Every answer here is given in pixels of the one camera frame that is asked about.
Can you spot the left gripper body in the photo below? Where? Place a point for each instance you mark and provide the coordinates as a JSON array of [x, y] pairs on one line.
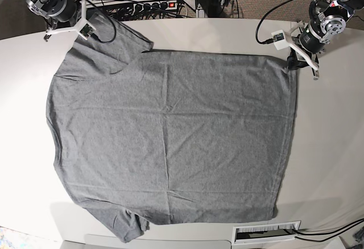
[[310, 38]]

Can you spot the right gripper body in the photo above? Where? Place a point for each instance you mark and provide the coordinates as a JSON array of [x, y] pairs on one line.
[[64, 10]]

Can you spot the grey T-shirt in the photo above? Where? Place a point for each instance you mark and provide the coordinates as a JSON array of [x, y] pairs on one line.
[[146, 136]]

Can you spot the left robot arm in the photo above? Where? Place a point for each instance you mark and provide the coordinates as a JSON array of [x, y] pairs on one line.
[[328, 18]]

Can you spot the white power strip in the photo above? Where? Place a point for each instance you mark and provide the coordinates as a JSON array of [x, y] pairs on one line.
[[155, 6]]

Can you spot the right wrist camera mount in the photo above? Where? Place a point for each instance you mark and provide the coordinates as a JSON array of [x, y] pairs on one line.
[[78, 23]]

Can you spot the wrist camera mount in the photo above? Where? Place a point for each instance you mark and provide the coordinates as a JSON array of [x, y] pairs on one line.
[[78, 23], [290, 39]]

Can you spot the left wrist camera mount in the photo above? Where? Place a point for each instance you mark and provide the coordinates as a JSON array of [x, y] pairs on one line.
[[290, 39]]

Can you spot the white cable grommet tray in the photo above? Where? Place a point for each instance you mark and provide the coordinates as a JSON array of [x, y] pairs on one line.
[[269, 233]]

